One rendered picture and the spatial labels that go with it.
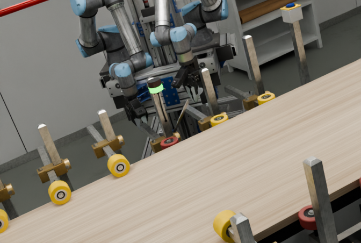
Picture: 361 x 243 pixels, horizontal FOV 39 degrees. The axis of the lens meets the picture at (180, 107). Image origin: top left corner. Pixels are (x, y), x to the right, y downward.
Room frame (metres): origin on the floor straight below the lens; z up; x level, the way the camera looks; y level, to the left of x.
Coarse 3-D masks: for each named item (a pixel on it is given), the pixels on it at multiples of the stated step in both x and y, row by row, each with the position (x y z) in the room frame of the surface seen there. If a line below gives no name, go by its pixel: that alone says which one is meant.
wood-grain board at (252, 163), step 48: (288, 96) 2.08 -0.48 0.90; (336, 96) 1.94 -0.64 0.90; (192, 144) 1.91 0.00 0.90; (240, 144) 1.79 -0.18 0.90; (288, 144) 1.67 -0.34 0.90; (336, 144) 1.57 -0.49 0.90; (96, 192) 1.76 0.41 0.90; (144, 192) 1.65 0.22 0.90; (192, 192) 1.55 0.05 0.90; (240, 192) 1.46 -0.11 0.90; (288, 192) 1.38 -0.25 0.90; (336, 192) 1.31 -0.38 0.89; (0, 240) 1.63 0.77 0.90; (48, 240) 1.53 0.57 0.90; (96, 240) 1.44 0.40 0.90; (144, 240) 1.36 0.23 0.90; (192, 240) 1.29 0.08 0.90
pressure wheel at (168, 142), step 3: (168, 138) 2.02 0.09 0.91; (171, 138) 2.02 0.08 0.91; (174, 138) 2.01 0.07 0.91; (177, 138) 2.00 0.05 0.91; (162, 141) 2.01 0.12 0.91; (165, 141) 2.01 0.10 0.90; (168, 141) 1.99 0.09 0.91; (171, 141) 1.99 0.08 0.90; (174, 141) 1.98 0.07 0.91; (177, 141) 1.98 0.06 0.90; (162, 144) 1.99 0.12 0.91; (165, 144) 1.98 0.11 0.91; (168, 144) 1.97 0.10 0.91; (171, 144) 1.96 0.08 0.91; (174, 144) 1.96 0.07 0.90; (162, 147) 1.98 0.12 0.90; (165, 147) 1.96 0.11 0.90
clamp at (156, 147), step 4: (176, 132) 2.14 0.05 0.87; (172, 136) 2.11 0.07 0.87; (176, 136) 2.12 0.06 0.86; (156, 140) 2.12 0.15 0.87; (160, 140) 2.11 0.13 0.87; (180, 140) 2.12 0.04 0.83; (152, 144) 2.09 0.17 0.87; (156, 144) 2.09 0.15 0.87; (152, 148) 2.12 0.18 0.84; (156, 148) 2.09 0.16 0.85; (160, 148) 2.09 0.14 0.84; (156, 152) 2.08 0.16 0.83
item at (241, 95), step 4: (228, 88) 2.50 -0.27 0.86; (232, 88) 2.48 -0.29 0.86; (228, 92) 2.50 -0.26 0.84; (232, 92) 2.45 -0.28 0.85; (236, 92) 2.41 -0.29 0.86; (240, 92) 2.39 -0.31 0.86; (244, 92) 2.38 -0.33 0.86; (236, 96) 2.41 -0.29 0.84; (240, 96) 2.37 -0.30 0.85; (244, 96) 2.33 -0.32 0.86; (248, 96) 2.32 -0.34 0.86; (256, 104) 2.22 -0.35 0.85
